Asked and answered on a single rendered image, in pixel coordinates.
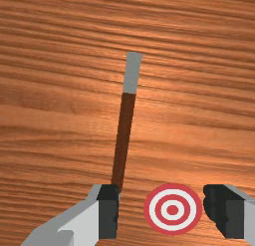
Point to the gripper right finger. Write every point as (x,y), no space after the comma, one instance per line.
(229,211)

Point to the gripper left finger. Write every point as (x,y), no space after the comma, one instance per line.
(83,220)

